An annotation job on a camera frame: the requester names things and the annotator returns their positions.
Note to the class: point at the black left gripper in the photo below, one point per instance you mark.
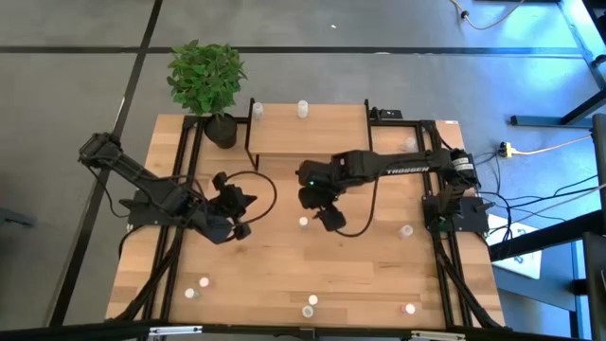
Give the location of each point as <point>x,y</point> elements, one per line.
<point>232,201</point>

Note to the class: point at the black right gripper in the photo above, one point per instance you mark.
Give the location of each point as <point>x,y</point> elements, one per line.
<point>331,220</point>

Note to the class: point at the green medicine bottle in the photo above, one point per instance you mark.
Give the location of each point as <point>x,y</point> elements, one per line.
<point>303,221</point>
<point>190,293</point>

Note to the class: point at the translucent white medicine bottle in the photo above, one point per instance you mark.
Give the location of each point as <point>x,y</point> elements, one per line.
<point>405,231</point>
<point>257,110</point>
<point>410,143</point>
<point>302,108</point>
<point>308,311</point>

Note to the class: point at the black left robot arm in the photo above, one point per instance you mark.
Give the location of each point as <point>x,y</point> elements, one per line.
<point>161,194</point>

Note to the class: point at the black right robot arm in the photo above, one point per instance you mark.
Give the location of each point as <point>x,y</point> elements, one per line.
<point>402,166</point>

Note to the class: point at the medicine bottle with cream cap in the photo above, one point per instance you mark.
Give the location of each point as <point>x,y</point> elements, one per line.
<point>312,299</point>

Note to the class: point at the wooden shelf with black legs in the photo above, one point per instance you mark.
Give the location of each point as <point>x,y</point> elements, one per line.
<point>308,132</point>

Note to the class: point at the pink medicine bottle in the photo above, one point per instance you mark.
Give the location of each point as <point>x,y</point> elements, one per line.
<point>204,282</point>
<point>409,309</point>

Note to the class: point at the small black box device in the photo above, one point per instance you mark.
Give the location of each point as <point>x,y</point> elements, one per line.
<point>388,113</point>

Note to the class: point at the green plant in black pot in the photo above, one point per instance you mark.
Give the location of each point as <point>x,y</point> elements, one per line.
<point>206,78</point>

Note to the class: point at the black crossbeam with silver brackets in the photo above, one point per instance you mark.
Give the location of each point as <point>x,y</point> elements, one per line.
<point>255,331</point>

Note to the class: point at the yellow power plug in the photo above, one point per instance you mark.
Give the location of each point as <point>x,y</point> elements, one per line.
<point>507,150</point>

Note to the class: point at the white printed sheet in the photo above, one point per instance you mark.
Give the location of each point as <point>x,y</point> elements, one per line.
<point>521,258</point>

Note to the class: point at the black metal bar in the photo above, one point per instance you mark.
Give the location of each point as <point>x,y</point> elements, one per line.
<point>544,237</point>

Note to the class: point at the dark furniture foot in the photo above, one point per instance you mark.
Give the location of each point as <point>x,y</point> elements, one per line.
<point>14,218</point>

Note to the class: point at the black metal floor stand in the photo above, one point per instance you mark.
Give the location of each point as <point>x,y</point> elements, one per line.
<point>549,120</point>

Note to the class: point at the grey furniture panel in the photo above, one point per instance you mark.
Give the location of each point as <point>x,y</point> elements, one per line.
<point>599,156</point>

